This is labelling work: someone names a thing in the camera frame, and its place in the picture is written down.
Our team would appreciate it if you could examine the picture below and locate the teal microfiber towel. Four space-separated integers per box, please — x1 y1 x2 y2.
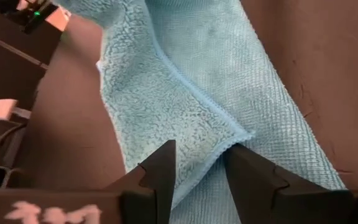
54 0 347 224

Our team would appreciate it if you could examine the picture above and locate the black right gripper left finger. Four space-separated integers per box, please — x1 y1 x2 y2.
104 139 177 224

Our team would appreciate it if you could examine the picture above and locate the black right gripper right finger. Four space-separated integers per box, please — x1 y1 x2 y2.
223 142 289 224

